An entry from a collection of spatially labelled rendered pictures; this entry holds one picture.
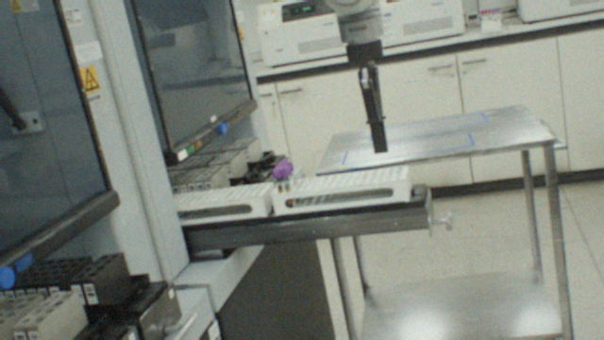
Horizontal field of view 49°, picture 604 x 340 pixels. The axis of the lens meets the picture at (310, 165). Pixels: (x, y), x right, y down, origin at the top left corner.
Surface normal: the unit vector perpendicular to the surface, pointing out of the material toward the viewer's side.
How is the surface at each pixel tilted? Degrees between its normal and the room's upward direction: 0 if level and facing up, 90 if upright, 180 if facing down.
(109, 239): 90
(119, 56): 90
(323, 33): 90
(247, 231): 90
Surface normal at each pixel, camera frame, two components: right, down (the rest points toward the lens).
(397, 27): -0.21, 0.29
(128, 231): 0.96, -0.12
